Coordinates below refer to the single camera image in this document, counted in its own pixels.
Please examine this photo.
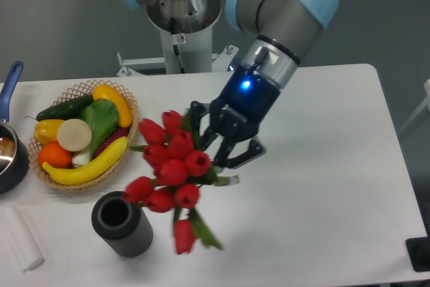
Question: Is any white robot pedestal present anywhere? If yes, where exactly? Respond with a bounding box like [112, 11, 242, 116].
[117, 27, 239, 77]

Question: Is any dark grey ribbed vase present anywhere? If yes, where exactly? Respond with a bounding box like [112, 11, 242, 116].
[91, 191, 154, 257]

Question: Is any yellow squash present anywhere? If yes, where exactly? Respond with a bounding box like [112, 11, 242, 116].
[93, 84, 132, 128]

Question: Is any black device at edge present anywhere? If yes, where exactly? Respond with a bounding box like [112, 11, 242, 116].
[405, 237, 429, 272]

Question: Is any purple eggplant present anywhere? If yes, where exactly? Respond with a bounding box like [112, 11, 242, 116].
[94, 128, 129, 157]

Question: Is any red tulip bouquet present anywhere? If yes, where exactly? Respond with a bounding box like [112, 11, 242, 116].
[123, 110, 239, 254]

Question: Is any blue handled saucepan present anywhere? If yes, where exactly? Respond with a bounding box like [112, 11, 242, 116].
[1, 61, 29, 194]

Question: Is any white rolled cloth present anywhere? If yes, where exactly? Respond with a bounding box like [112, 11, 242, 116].
[1, 206, 44, 272]

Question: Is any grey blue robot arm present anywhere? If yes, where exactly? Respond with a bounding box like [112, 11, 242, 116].
[122, 0, 339, 169]

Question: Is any orange fruit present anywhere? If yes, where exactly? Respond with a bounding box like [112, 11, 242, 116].
[38, 142, 72, 169]

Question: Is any green cucumber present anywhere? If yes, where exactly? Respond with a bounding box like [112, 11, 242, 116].
[26, 95, 93, 122]

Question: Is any yellow plastic banana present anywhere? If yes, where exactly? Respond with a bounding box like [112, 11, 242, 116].
[42, 136, 128, 186]

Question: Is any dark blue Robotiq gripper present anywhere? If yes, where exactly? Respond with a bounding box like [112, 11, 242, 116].
[187, 66, 280, 169]

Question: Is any green lettuce leaf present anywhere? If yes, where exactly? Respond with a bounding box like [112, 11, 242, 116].
[78, 99, 119, 157]

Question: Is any yellow bell pepper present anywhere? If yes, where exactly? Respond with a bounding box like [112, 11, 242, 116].
[34, 119, 65, 145]

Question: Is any round cream disc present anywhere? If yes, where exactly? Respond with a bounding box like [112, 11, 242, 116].
[56, 119, 92, 152]

